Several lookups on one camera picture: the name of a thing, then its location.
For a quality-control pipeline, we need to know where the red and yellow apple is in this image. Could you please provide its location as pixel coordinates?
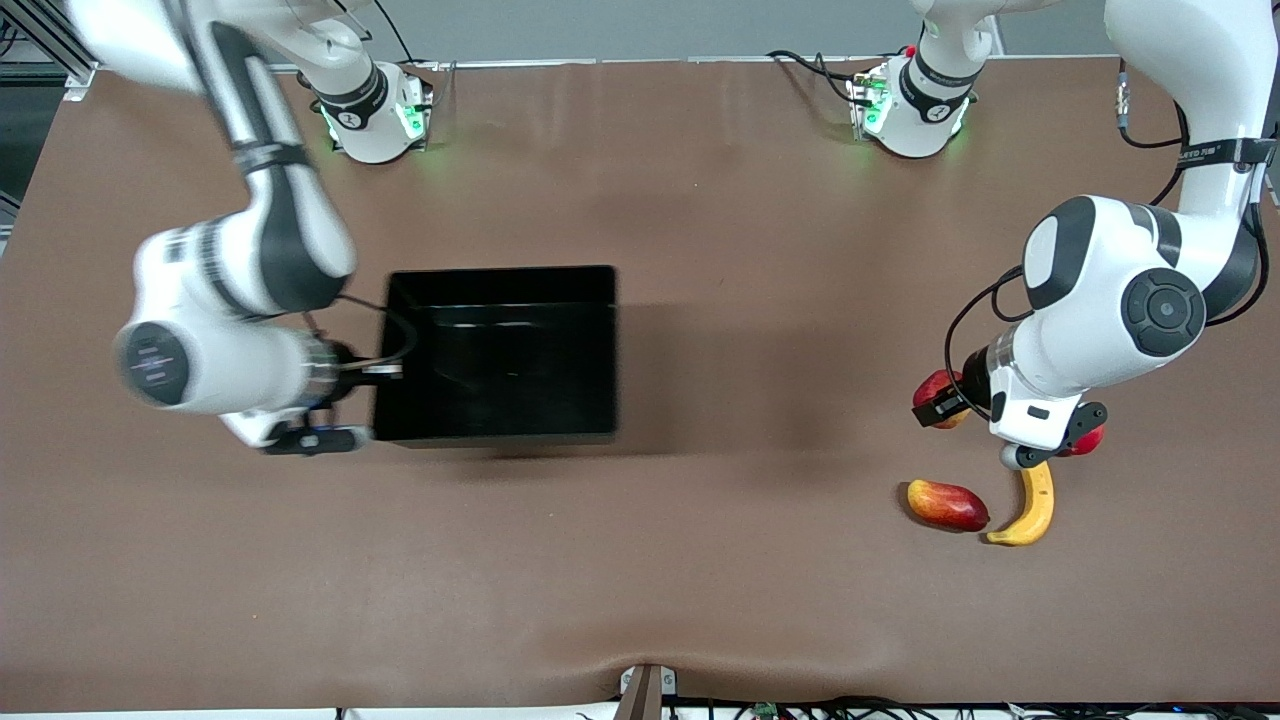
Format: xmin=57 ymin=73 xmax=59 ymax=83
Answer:
xmin=912 ymin=368 xmax=969 ymax=431

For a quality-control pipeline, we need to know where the black rectangular plastic box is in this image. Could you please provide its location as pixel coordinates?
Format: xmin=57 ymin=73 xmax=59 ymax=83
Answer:
xmin=372 ymin=265 xmax=619 ymax=448

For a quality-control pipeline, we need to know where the yellow banana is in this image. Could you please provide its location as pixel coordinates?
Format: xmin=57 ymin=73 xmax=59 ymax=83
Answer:
xmin=985 ymin=460 xmax=1056 ymax=547

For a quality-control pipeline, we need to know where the plain red apple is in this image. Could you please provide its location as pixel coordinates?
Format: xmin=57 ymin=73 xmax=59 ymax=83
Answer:
xmin=1058 ymin=422 xmax=1108 ymax=459

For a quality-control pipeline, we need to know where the red and yellow mango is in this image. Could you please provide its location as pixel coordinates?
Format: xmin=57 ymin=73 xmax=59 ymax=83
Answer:
xmin=906 ymin=478 xmax=991 ymax=533

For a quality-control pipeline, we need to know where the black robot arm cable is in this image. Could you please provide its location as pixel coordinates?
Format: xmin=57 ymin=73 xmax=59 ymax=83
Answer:
xmin=335 ymin=293 xmax=418 ymax=369
xmin=943 ymin=60 xmax=1276 ymax=421

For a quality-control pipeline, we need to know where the thin black base cable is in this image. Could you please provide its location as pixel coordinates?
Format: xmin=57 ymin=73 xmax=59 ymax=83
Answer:
xmin=375 ymin=0 xmax=441 ymax=71

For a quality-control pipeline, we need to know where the black base cable bundle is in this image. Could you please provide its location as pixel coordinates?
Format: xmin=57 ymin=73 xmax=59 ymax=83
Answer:
xmin=766 ymin=48 xmax=906 ymax=109

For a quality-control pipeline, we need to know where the grey metal mount bracket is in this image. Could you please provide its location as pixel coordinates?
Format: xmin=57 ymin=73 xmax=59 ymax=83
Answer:
xmin=613 ymin=663 xmax=679 ymax=720

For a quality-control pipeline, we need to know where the aluminium frame profile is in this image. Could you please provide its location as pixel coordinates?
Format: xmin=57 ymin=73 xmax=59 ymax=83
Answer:
xmin=0 ymin=0 xmax=101 ymax=96

